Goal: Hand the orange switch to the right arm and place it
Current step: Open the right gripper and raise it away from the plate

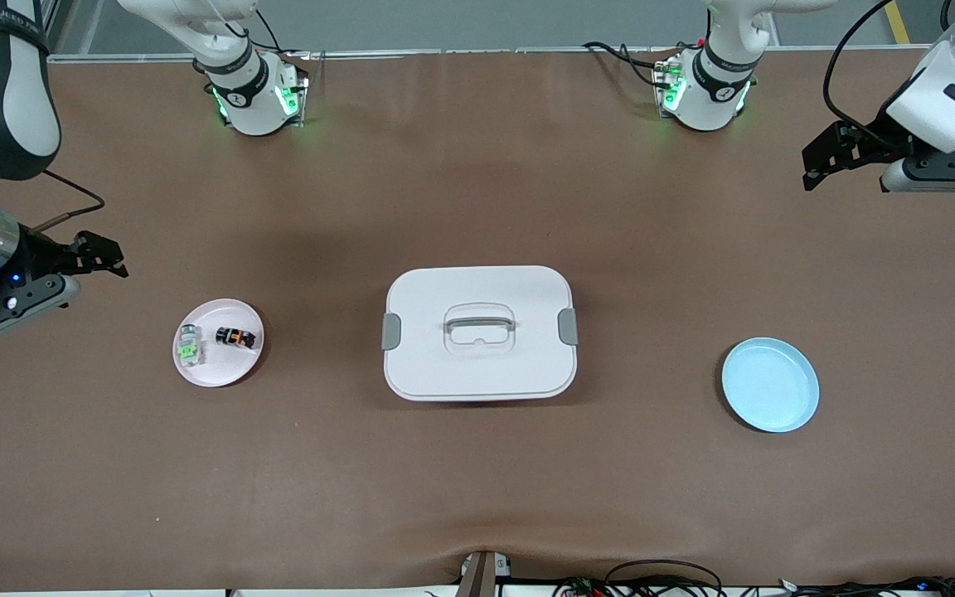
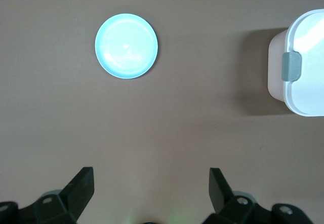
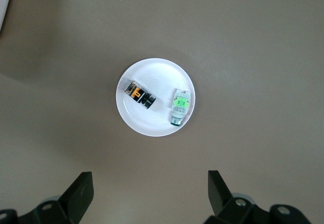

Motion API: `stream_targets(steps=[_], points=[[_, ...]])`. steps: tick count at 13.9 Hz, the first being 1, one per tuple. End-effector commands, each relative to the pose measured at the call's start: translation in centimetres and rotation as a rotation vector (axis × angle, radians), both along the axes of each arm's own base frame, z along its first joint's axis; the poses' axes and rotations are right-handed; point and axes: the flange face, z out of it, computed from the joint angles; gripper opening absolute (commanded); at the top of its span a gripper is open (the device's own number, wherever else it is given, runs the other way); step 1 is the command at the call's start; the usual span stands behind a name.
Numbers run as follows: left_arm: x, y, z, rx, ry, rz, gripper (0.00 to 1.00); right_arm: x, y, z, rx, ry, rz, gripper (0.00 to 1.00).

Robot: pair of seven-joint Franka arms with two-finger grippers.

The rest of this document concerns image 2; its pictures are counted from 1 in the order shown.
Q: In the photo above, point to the white lidded storage box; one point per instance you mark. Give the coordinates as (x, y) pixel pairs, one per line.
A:
(308, 87)

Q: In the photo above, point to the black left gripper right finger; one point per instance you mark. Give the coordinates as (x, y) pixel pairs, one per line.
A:
(222, 201)

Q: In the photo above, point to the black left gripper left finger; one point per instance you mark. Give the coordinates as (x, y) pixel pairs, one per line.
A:
(73, 201)

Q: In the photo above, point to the light blue round plate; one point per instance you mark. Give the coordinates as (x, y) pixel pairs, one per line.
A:
(126, 46)

